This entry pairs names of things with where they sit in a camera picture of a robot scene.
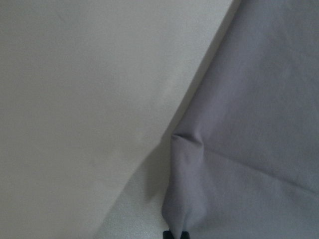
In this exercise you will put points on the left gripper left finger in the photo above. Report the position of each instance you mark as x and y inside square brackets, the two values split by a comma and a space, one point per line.
[167, 235]

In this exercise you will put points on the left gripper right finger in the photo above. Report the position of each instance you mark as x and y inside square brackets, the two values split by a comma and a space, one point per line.
[185, 235]

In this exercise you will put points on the brown t-shirt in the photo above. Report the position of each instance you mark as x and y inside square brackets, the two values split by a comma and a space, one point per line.
[245, 156]

